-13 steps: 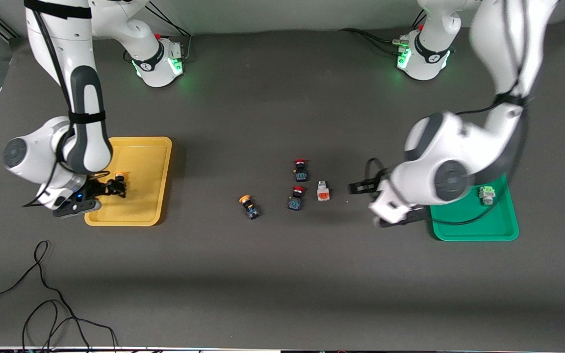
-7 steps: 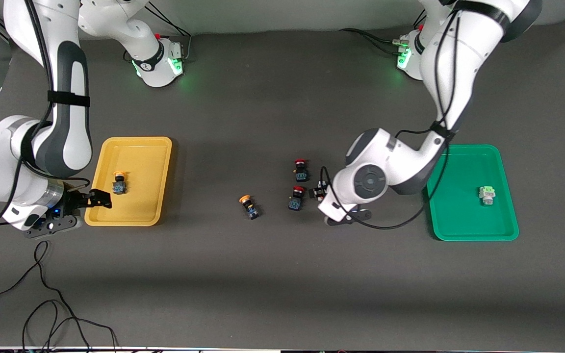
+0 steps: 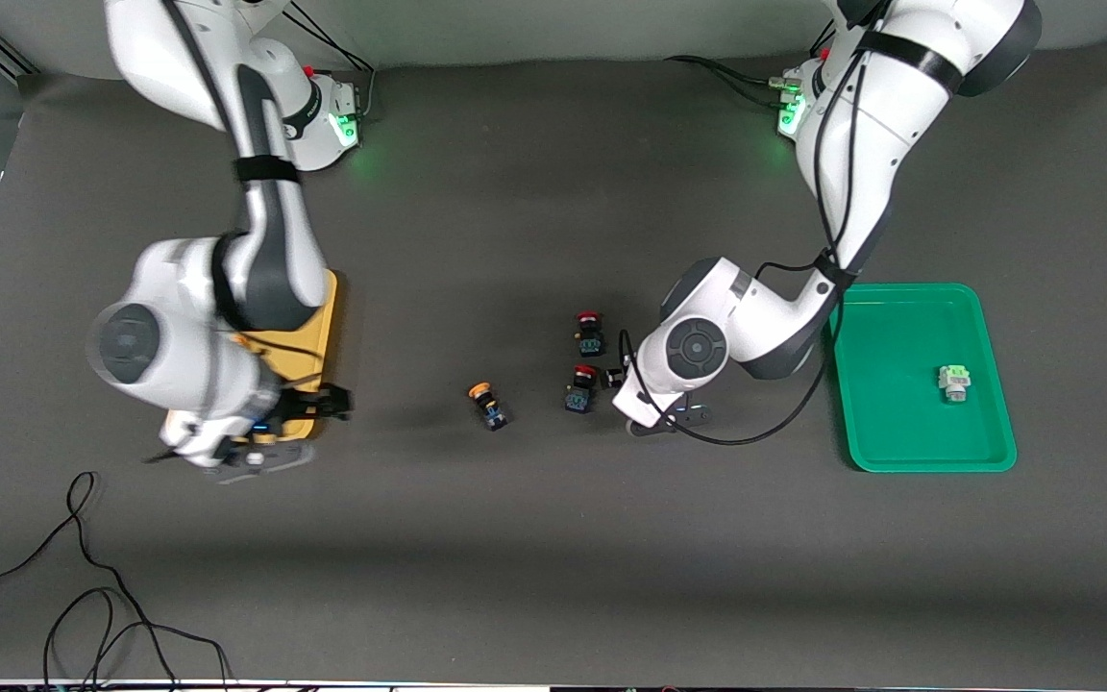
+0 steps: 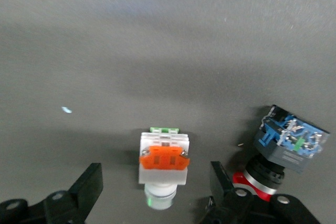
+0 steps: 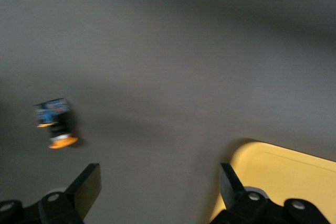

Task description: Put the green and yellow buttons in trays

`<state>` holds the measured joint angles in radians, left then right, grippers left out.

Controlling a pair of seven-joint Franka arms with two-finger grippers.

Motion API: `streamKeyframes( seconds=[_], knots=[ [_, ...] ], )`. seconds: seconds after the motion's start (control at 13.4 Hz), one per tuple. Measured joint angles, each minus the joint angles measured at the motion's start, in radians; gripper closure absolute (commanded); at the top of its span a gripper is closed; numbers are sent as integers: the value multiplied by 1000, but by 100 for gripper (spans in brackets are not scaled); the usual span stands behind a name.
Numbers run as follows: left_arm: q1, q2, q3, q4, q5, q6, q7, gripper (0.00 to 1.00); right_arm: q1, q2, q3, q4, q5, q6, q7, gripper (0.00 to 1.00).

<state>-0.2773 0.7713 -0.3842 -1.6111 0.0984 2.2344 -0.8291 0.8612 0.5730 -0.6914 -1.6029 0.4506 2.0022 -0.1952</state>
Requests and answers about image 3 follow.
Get yellow cap push button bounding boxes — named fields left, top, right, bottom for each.
left=467, top=382, right=510, bottom=432

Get red cap push button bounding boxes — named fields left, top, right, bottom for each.
left=563, top=364, right=600, bottom=415
left=575, top=309, right=607, bottom=358

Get yellow plastic tray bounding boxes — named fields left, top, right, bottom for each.
left=227, top=269, right=339, bottom=445

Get dark grey table mat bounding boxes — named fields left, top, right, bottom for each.
left=0, top=43, right=1107, bottom=685

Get green plastic tray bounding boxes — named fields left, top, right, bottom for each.
left=824, top=282, right=1018, bottom=474

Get loose thin black cable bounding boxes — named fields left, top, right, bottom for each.
left=0, top=471, right=233, bottom=692

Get black left arm base cables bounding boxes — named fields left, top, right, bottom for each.
left=664, top=55, right=809, bottom=109

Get black arm base cables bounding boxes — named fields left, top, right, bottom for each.
left=664, top=55, right=809, bottom=109
left=284, top=0, right=380, bottom=124

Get black right arm base cables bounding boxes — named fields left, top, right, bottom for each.
left=284, top=0, right=380, bottom=124

